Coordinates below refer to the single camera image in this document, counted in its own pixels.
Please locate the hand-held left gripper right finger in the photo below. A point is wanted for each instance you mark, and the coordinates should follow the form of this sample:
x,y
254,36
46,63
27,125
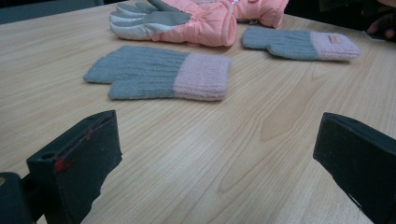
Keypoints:
x,y
358,158

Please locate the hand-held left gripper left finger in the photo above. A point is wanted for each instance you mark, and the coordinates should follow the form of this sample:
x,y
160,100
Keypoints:
x,y
77,165

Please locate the grey pink labelled knit glove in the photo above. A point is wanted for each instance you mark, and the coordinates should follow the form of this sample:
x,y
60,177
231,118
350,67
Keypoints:
x,y
299,43

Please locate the pink ski glove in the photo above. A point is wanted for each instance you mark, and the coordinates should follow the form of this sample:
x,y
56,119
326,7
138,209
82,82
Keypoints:
x,y
186,26
264,11

